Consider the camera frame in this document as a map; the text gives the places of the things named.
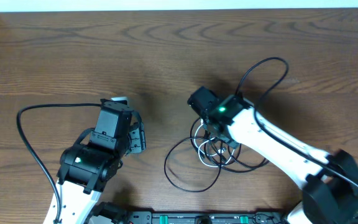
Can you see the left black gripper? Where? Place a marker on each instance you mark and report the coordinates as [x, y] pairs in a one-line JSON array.
[[140, 140]]

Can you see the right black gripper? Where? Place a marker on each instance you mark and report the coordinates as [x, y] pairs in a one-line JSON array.
[[234, 144]]

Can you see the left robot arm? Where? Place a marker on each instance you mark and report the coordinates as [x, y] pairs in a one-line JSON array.
[[93, 159]]

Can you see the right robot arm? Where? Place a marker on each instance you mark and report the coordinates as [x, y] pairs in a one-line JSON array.
[[329, 182]]

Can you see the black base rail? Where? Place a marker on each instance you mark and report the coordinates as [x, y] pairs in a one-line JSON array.
[[109, 213]]

